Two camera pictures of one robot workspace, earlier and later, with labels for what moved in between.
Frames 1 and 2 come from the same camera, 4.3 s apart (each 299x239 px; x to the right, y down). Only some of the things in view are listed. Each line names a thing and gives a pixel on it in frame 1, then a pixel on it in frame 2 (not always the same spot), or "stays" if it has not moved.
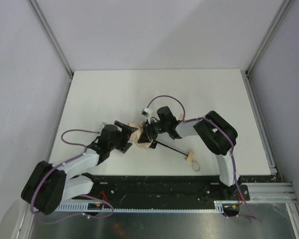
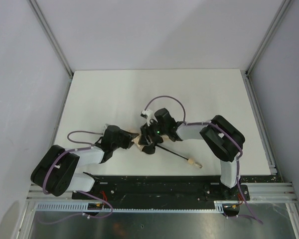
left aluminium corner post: x=49 y=31 stays
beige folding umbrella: x=135 y=129 -> x=164 y=138
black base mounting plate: x=162 y=188 stays
